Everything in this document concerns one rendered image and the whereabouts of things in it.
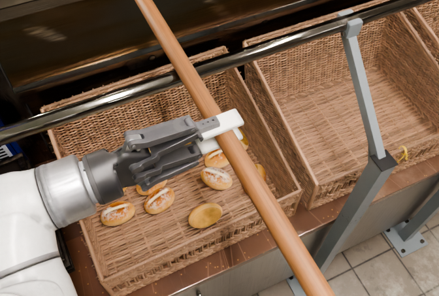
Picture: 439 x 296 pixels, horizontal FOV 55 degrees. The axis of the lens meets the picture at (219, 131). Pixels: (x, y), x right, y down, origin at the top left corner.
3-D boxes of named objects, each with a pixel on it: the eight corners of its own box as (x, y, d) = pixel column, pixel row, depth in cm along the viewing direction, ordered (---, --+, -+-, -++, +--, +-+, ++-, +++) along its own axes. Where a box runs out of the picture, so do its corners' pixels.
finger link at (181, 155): (134, 178, 60) (134, 183, 61) (205, 157, 64) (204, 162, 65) (125, 157, 62) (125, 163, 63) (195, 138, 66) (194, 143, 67)
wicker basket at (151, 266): (66, 159, 133) (34, 105, 111) (225, 100, 147) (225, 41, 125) (112, 304, 108) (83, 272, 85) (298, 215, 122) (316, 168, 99)
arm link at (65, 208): (51, 186, 63) (90, 172, 65) (66, 238, 59) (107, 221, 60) (29, 154, 56) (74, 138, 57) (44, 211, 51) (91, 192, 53)
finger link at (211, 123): (184, 131, 61) (183, 119, 59) (215, 119, 62) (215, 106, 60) (189, 139, 60) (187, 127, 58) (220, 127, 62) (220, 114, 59)
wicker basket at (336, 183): (235, 98, 148) (238, 38, 126) (367, 52, 161) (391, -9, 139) (306, 214, 122) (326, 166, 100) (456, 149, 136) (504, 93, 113)
